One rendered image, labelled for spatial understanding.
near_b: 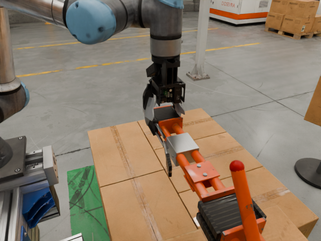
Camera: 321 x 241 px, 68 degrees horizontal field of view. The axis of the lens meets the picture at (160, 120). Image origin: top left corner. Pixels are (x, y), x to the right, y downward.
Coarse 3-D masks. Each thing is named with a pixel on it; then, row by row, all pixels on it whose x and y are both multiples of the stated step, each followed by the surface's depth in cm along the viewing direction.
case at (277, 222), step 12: (276, 216) 58; (264, 228) 55; (276, 228) 55; (288, 228) 55; (168, 240) 53; (180, 240) 53; (192, 240) 53; (204, 240) 53; (276, 240) 53; (288, 240) 53; (300, 240) 53
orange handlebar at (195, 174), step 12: (168, 132) 64; (180, 132) 64; (180, 156) 56; (192, 156) 57; (192, 168) 52; (204, 168) 52; (192, 180) 49; (204, 180) 49; (216, 180) 49; (204, 192) 47; (264, 240) 39
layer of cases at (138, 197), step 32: (128, 128) 185; (192, 128) 185; (96, 160) 154; (128, 160) 154; (160, 160) 154; (224, 160) 154; (256, 160) 154; (128, 192) 132; (160, 192) 132; (192, 192) 132; (256, 192) 132; (288, 192) 132; (128, 224) 116; (160, 224) 116; (192, 224) 116
